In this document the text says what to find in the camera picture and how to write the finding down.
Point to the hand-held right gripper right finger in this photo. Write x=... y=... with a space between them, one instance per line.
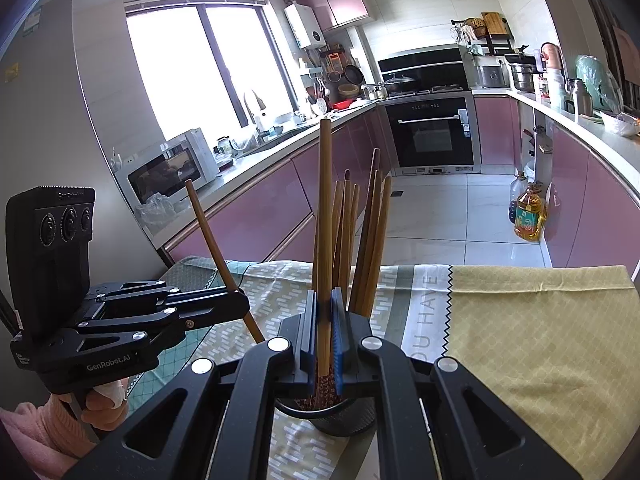
x=340 y=355

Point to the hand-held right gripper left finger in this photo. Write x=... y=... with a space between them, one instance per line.
x=302 y=355

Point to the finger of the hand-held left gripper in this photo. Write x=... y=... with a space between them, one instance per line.
x=215 y=307
x=135 y=287

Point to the wooden chopstick with patterned end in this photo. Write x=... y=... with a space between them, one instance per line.
x=215 y=240
x=325 y=200

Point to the black mesh pen holder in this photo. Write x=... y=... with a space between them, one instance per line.
x=345 y=422

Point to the bundle of wooden chopsticks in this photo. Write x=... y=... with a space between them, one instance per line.
x=370 y=245

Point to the person's left forearm pink sleeve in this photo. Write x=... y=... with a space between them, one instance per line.
x=35 y=430

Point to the person's left hand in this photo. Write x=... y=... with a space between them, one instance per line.
x=102 y=412

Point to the clear plastic bag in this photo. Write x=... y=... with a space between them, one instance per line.
x=155 y=210

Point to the pink base cabinets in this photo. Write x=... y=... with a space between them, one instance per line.
x=575 y=200
x=260 y=205

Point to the grey refrigerator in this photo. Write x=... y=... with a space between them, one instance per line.
x=60 y=135

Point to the white microwave oven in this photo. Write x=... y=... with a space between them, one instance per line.
x=202 y=152

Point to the glass kettle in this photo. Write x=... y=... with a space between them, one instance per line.
x=223 y=147

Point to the patchwork printed tablecloth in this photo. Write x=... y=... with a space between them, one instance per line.
x=525 y=335

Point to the kitchen faucet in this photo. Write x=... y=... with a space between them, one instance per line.
x=252 y=107

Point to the kitchen window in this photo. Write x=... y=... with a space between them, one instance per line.
x=175 y=70

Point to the dark liquid bottle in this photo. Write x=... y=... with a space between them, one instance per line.
x=515 y=202

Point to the yellow oil bottle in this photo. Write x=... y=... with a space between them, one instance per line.
x=530 y=217

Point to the black built-in oven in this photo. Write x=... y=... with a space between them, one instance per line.
x=430 y=135

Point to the hanging frying pan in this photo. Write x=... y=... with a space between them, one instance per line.
x=354 y=74

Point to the wok with lid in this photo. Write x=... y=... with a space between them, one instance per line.
x=400 y=82

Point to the white water heater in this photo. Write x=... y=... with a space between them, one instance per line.
x=305 y=25

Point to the black range hood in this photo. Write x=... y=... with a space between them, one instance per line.
x=435 y=72

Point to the steel rice cooker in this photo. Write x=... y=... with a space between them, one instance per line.
x=490 y=74

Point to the steel pot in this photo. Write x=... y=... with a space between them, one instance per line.
x=523 y=76

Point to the white container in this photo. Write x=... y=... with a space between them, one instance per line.
x=558 y=91

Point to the steel flask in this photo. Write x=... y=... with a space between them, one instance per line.
x=581 y=100

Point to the white bowl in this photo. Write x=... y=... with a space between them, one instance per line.
x=619 y=124

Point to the wooden cutting board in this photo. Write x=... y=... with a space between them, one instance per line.
x=493 y=23

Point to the pink kettle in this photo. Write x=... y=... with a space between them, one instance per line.
x=552 y=56

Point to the green covered appliance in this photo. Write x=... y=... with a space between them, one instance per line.
x=597 y=82

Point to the striped curtain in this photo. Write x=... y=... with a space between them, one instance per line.
x=617 y=50

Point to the pink wall cabinet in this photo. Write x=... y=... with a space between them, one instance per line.
x=345 y=2

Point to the black wall rack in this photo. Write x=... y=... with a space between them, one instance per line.
x=497 y=45

